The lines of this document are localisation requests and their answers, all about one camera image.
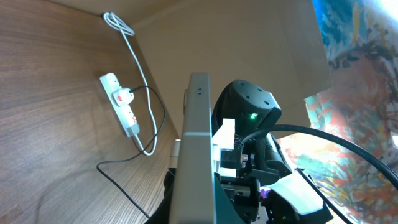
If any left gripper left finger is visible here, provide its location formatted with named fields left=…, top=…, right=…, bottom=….
left=146, top=168, right=176, bottom=224

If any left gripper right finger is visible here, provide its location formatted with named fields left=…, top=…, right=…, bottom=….
left=215, top=174, right=249, bottom=224

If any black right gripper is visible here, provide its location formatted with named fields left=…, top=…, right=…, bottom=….
left=215, top=168, right=267, bottom=224

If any blue screen Galaxy smartphone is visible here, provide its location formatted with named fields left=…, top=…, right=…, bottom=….
left=169, top=72, right=216, bottom=223

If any black USB charging cable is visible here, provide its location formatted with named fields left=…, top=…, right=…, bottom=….
left=96, top=85, right=182, bottom=218

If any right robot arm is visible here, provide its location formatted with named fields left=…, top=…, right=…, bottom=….
left=211, top=80, right=333, bottom=223

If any white USB plug adapter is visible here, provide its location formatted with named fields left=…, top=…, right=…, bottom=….
left=113, top=88, right=134, bottom=107

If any white power strip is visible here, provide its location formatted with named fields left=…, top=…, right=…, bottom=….
left=99, top=73, right=140, bottom=137

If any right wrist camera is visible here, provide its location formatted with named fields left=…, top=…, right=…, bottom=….
left=212, top=118, right=236, bottom=177

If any black right camera cable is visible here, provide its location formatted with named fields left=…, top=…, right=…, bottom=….
left=233, top=124, right=398, bottom=190

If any white power strip cord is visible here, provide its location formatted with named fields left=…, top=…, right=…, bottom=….
left=103, top=11, right=158, bottom=156

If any colourful painted wall art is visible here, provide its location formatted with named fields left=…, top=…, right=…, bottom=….
left=279, top=0, right=397, bottom=223

